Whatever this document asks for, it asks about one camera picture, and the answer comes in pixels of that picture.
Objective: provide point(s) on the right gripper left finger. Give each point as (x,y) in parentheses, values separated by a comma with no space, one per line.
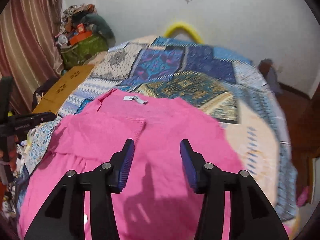
(61,216)

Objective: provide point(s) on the pink knit cardigan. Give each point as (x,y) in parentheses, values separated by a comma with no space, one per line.
(157,202)

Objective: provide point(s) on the dark clothing on floor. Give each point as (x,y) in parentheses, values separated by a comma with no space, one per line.
(43,89)

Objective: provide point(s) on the floral clothes pile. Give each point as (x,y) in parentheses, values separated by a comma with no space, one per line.
(72,16)

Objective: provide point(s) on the wooden folding lap table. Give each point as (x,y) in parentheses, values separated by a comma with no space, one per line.
(60,91)

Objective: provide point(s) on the striped pink curtain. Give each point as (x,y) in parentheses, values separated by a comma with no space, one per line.
(28,51)

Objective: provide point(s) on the green storage basket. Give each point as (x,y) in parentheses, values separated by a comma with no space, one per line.
(79,53)

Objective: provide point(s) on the orange box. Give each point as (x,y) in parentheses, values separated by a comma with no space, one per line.
(80,34)

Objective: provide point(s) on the patchwork patterned bedspread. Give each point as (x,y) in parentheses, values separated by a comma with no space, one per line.
(229,89)

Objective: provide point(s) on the yellow foam tube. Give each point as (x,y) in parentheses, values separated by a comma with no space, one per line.
(182,27)

